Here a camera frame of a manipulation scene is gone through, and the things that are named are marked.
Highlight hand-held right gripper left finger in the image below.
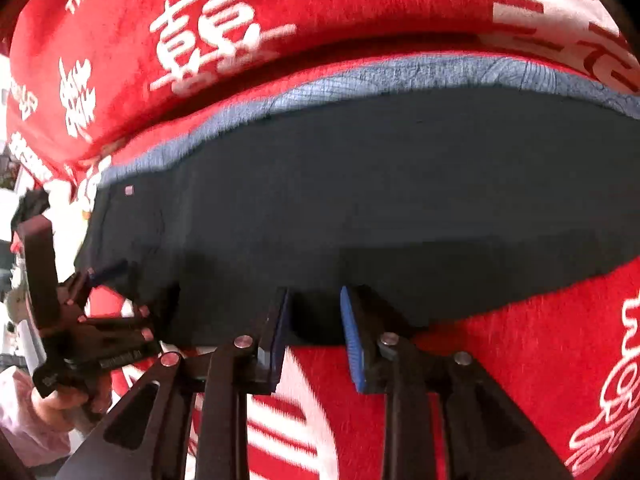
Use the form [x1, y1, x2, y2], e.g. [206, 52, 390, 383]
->
[55, 287, 292, 480]

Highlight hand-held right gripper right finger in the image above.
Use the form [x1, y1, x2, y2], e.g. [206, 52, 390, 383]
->
[340, 285, 576, 480]

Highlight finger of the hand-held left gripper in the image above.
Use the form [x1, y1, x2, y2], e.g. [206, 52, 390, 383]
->
[62, 260, 130, 306]
[75, 304, 156, 346]

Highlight black pants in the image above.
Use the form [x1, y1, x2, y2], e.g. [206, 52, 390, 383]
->
[75, 52, 640, 348]

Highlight person's left hand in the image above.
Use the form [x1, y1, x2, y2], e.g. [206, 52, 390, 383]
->
[31, 374, 114, 429]

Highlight red printed blanket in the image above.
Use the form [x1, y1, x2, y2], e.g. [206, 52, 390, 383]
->
[0, 0, 640, 480]

